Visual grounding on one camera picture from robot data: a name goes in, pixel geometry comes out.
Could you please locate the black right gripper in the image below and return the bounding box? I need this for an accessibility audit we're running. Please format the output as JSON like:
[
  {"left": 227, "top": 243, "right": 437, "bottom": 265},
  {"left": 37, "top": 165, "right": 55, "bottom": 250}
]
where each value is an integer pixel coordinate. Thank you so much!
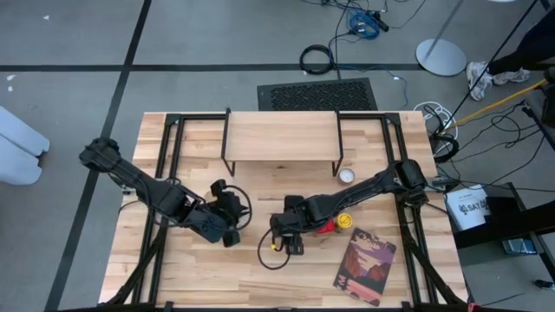
[{"left": 271, "top": 194, "right": 305, "bottom": 257}]

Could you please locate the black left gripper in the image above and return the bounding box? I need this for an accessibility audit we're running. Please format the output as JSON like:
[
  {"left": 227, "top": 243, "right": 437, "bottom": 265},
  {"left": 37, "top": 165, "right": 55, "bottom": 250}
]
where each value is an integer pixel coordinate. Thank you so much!
[{"left": 210, "top": 179, "right": 251, "bottom": 249}]

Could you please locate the smoked paprika tin red lid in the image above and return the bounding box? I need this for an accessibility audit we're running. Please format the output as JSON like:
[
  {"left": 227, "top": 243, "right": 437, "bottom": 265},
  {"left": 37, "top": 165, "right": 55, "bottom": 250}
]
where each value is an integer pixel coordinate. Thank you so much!
[{"left": 317, "top": 219, "right": 338, "bottom": 236}]

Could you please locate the chili onion jar yellow lid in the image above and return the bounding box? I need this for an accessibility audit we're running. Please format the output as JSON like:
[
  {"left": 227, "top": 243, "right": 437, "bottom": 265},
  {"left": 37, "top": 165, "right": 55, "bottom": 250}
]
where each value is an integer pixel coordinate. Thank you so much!
[{"left": 336, "top": 211, "right": 355, "bottom": 231}]

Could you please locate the book with colourful landscape cover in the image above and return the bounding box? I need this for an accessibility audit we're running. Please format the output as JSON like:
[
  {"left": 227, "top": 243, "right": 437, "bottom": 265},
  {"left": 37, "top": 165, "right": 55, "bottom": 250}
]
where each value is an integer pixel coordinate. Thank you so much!
[{"left": 332, "top": 227, "right": 398, "bottom": 308}]

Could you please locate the black perforated floor panel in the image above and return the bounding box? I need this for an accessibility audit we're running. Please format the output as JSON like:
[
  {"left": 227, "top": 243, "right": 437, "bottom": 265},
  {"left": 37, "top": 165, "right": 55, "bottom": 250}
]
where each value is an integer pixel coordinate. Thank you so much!
[{"left": 257, "top": 77, "right": 378, "bottom": 112}]

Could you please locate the white printed bag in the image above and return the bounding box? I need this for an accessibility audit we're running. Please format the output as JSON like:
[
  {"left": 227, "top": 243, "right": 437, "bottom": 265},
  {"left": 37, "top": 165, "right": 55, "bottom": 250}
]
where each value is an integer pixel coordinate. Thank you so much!
[{"left": 446, "top": 185, "right": 492, "bottom": 231}]

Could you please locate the pale padded block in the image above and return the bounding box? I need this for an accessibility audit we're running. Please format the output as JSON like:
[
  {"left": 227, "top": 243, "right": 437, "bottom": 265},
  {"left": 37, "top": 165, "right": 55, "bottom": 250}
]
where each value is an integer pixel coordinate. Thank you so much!
[
  {"left": 0, "top": 136, "right": 43, "bottom": 186},
  {"left": 0, "top": 106, "right": 51, "bottom": 157}
]

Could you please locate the grey floor lamp stand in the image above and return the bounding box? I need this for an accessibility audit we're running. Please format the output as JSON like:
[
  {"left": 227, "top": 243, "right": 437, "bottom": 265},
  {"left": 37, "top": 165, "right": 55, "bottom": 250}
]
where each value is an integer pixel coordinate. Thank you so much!
[{"left": 415, "top": 0, "right": 468, "bottom": 77}]

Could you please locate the black side cart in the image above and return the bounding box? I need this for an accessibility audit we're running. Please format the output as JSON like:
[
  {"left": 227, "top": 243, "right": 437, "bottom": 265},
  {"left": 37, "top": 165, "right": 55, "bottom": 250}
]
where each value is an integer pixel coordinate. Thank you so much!
[{"left": 450, "top": 181, "right": 555, "bottom": 261}]

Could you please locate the thin black slanted pole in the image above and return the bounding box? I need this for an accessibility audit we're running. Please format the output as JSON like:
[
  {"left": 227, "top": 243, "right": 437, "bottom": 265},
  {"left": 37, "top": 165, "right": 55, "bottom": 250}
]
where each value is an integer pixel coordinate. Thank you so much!
[{"left": 444, "top": 0, "right": 541, "bottom": 129}]

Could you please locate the person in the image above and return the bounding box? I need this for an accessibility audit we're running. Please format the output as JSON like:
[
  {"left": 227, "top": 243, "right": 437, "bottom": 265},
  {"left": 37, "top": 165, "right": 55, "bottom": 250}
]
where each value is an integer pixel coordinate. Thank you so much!
[{"left": 466, "top": 10, "right": 555, "bottom": 101}]

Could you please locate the wooden shelf riser black frame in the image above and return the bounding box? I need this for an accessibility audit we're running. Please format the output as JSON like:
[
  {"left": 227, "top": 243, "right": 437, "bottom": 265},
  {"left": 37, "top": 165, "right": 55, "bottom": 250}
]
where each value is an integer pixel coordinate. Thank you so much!
[{"left": 220, "top": 107, "right": 345, "bottom": 178}]

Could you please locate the black cable coil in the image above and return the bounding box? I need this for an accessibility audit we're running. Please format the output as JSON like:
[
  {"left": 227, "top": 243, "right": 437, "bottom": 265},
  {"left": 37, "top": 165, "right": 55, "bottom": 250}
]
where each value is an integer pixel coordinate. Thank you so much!
[
  {"left": 298, "top": 44, "right": 335, "bottom": 75},
  {"left": 431, "top": 132, "right": 460, "bottom": 164}
]

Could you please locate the blue cable coil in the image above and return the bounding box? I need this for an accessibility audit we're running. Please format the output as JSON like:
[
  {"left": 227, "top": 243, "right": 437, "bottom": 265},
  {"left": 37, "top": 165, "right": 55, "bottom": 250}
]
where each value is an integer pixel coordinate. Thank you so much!
[{"left": 346, "top": 9, "right": 382, "bottom": 41}]

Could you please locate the yellow floor cable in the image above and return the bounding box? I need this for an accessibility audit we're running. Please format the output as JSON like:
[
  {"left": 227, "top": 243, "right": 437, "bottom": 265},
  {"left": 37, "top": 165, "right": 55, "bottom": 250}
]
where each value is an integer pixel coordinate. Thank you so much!
[{"left": 450, "top": 77, "right": 550, "bottom": 127}]

